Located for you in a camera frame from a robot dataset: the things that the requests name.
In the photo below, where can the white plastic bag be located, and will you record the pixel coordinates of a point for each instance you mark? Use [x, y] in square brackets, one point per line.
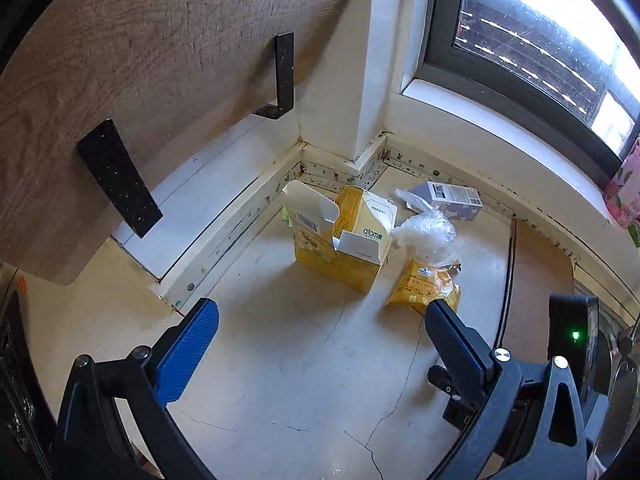
[425, 232]

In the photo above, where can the small green packet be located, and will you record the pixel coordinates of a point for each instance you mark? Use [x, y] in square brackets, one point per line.
[286, 215]

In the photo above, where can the pink detergent bottle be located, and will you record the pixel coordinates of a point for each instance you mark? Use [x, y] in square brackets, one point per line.
[622, 190]

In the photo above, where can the stainless steel sink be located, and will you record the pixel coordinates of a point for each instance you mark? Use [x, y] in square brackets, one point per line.
[620, 400]

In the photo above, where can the black glass cooktop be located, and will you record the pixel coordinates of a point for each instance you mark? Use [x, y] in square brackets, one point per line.
[15, 360]

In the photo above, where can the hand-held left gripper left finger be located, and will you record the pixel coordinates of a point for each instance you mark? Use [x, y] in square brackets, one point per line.
[187, 350]

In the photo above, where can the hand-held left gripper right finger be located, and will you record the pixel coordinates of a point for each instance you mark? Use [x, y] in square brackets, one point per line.
[450, 337]

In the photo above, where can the yellow snack bag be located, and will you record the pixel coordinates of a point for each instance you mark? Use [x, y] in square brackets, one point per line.
[420, 285]

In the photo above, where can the yellow carton box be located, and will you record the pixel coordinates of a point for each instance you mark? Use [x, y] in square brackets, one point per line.
[335, 260]

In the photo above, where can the wooden cutting board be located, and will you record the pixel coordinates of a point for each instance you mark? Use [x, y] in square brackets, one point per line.
[150, 60]

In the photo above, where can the dark window frame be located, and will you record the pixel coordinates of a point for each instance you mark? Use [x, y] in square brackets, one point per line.
[435, 35]

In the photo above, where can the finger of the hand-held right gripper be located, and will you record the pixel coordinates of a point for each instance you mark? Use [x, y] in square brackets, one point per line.
[457, 402]

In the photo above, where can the black cutting board bracket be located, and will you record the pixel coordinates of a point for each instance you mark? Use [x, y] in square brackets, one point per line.
[120, 180]
[282, 75]

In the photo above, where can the small grey white box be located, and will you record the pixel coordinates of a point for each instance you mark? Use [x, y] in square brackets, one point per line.
[455, 200]

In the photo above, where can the flat cardboard sheet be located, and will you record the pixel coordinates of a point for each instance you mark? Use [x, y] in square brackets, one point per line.
[540, 280]

